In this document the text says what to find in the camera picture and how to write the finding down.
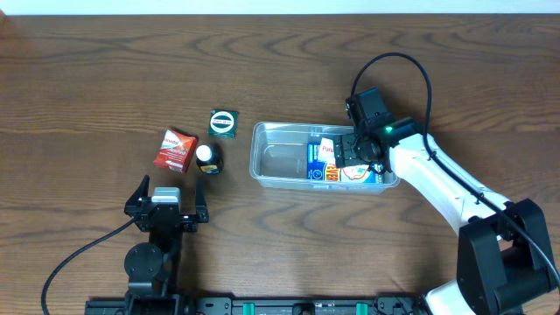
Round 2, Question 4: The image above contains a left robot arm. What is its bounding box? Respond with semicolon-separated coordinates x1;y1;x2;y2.
118;176;209;315

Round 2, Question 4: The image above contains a blue Kool Fever box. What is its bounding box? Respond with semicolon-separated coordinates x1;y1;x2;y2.
307;143;384;184

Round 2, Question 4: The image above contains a white Panadol box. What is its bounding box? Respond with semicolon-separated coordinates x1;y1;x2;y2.
318;137;335;164

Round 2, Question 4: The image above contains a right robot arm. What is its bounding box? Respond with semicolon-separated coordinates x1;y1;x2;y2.
333;118;559;314

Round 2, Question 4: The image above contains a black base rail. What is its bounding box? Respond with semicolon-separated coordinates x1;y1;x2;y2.
84;295;429;315

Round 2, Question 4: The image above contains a green Zam-Buk box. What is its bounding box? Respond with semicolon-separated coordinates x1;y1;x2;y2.
207;109;238;139

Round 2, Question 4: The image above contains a dark Woods syrup bottle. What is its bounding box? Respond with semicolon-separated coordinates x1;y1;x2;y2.
195;144;223;174

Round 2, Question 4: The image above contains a red Panadol ActiFast box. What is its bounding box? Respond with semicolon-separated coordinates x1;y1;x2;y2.
153;129;198;173

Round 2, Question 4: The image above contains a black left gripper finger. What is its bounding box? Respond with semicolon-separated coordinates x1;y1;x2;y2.
125;175;150;207
195;177;207;214

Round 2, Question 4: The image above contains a clear plastic container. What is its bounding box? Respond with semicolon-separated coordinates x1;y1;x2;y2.
249;122;400;194

